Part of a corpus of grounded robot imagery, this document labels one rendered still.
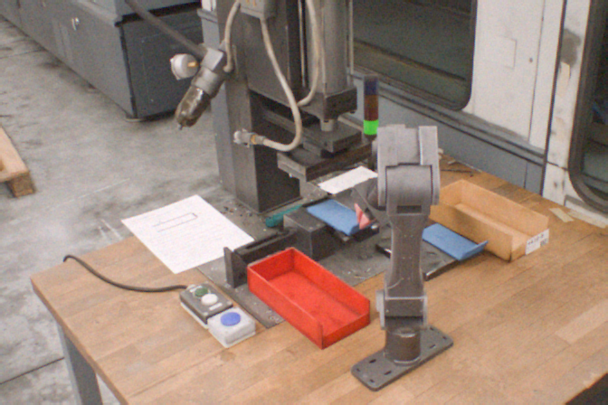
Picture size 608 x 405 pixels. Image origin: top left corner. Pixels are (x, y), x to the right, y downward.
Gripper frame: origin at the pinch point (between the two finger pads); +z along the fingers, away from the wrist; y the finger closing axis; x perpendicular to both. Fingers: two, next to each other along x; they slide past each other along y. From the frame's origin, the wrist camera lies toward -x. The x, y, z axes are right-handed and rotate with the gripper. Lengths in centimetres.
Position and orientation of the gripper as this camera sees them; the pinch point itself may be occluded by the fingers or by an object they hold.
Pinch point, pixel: (362, 224)
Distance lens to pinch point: 158.5
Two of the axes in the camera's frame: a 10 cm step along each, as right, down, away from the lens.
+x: -7.8, 3.0, -5.5
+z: -3.1, 5.8, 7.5
